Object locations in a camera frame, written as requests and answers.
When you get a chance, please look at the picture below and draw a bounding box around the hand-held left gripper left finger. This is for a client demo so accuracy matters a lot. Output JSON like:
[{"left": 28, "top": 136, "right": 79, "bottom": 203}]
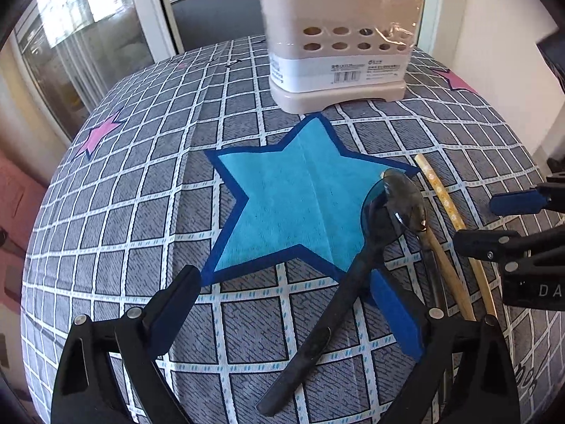
[{"left": 50, "top": 264, "right": 203, "bottom": 424}]

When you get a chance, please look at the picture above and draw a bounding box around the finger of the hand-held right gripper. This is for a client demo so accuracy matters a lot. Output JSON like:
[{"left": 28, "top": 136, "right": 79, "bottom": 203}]
[
  {"left": 454, "top": 229, "right": 530, "bottom": 262},
  {"left": 490, "top": 182, "right": 565, "bottom": 215}
]

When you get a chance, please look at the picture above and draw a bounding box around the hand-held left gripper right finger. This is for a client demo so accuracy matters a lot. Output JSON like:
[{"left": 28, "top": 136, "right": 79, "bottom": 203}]
[{"left": 370, "top": 269, "right": 522, "bottom": 424}]

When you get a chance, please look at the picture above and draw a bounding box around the dark translucent plastic spoon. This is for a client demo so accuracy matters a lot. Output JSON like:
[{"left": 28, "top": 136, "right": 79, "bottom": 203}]
[
  {"left": 256, "top": 179, "right": 398, "bottom": 417},
  {"left": 382, "top": 169, "right": 446, "bottom": 310}
]

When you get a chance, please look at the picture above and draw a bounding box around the white dotted bamboo chopstick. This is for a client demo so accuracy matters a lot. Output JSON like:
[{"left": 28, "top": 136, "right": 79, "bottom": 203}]
[{"left": 414, "top": 154, "right": 499, "bottom": 319}]

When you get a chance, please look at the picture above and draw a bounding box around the beige plastic utensil holder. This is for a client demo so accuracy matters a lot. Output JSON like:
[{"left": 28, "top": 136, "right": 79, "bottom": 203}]
[{"left": 257, "top": 0, "right": 425, "bottom": 114}]

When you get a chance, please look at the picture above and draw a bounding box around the grey checked star tablecloth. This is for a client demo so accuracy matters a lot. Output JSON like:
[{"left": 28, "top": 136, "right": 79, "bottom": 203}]
[{"left": 20, "top": 33, "right": 565, "bottom": 424}]

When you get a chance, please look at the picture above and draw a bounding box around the stack of pink stools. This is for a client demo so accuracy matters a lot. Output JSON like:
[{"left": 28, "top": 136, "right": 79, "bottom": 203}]
[{"left": 0, "top": 148, "right": 49, "bottom": 319}]

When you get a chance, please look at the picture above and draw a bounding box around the sliding glass door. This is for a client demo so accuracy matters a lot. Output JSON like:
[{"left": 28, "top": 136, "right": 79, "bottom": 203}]
[{"left": 13, "top": 0, "right": 184, "bottom": 142}]

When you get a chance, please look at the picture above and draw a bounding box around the grey kitchen base cabinet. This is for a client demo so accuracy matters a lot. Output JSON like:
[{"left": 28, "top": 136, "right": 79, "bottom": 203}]
[{"left": 170, "top": 0, "right": 266, "bottom": 54}]

